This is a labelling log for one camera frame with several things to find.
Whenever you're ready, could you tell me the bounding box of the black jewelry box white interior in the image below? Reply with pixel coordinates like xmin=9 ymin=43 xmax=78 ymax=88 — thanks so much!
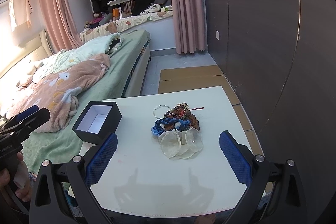
xmin=72 ymin=101 xmax=122 ymax=145

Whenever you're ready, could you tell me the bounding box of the translucent shell disc jewelry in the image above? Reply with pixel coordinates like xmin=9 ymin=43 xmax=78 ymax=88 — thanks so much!
xmin=158 ymin=127 xmax=204 ymax=159

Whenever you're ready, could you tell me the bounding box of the blue braided bracelet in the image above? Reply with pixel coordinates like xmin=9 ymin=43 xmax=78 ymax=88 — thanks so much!
xmin=150 ymin=117 xmax=192 ymax=137

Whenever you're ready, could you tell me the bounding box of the red cord bracelet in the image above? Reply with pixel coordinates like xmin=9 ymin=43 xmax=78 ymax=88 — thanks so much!
xmin=180 ymin=106 xmax=205 ymax=117

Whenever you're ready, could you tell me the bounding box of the gold butterfly brooch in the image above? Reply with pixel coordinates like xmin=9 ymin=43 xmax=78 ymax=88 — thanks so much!
xmin=175 ymin=102 xmax=190 ymax=110

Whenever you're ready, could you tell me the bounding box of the brown rudraksha bead bracelet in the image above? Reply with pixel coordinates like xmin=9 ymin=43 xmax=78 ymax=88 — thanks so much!
xmin=167 ymin=105 xmax=201 ymax=132

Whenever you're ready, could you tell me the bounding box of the thin silver hoop bangle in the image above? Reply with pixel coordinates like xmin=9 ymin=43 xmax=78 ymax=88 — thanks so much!
xmin=153 ymin=105 xmax=171 ymax=119

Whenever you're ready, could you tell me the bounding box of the pink duck print blanket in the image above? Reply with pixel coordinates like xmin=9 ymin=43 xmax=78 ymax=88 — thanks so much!
xmin=2 ymin=53 xmax=111 ymax=133

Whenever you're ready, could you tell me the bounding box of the white table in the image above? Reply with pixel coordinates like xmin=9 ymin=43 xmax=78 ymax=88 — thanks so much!
xmin=67 ymin=85 xmax=263 ymax=219

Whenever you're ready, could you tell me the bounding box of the bed with green sheet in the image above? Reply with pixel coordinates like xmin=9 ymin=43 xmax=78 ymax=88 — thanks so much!
xmin=0 ymin=29 xmax=152 ymax=175

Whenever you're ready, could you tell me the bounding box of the flattened brown cardboard sheet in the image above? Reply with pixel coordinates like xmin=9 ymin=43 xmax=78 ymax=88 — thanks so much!
xmin=158 ymin=65 xmax=263 ymax=154

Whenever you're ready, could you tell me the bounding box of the light green floral quilt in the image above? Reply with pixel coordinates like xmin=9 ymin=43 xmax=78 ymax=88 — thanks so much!
xmin=31 ymin=33 xmax=122 ymax=83

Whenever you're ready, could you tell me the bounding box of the left pink curtain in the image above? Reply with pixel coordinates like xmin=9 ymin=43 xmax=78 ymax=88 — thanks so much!
xmin=39 ymin=0 xmax=83 ymax=52

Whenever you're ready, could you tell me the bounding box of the pink curtain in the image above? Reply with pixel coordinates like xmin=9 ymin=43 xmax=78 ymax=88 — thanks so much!
xmin=39 ymin=0 xmax=83 ymax=52
xmin=171 ymin=0 xmax=206 ymax=55

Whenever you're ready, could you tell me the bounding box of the hanging white garment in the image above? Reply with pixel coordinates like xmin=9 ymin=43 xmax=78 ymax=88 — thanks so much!
xmin=9 ymin=0 xmax=31 ymax=31

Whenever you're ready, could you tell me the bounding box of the floral window seat cushion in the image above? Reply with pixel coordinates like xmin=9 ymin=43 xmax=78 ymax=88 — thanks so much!
xmin=80 ymin=9 xmax=173 ymax=43

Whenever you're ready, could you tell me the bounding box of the orange box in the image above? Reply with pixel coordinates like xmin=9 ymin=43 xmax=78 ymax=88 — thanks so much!
xmin=112 ymin=8 xmax=120 ymax=21

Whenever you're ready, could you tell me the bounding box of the dark brown wardrobe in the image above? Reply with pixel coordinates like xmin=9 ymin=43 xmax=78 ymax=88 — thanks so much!
xmin=205 ymin=0 xmax=335 ymax=223

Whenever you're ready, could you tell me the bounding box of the right pink curtain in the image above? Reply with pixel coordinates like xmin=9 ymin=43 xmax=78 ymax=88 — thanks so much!
xmin=171 ymin=0 xmax=206 ymax=55

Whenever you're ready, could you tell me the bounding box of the white wall switch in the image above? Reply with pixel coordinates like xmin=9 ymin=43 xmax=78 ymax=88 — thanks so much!
xmin=215 ymin=30 xmax=220 ymax=40

